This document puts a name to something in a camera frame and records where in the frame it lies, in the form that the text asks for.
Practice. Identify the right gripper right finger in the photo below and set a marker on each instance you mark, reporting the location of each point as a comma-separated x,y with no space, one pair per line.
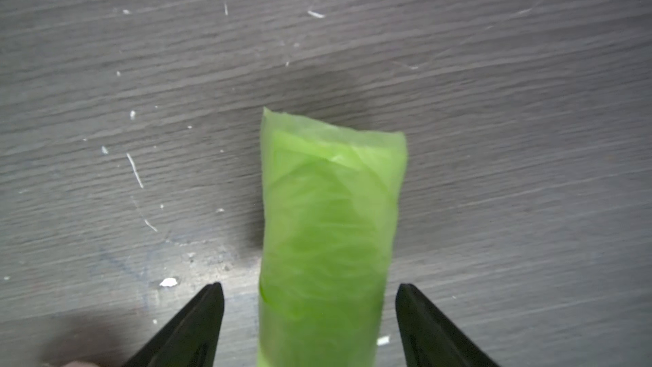
430,338

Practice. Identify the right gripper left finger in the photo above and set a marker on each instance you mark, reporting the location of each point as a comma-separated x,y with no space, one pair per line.
190,338

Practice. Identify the green trash bag roll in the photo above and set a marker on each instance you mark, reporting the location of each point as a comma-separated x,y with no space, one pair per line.
331,206

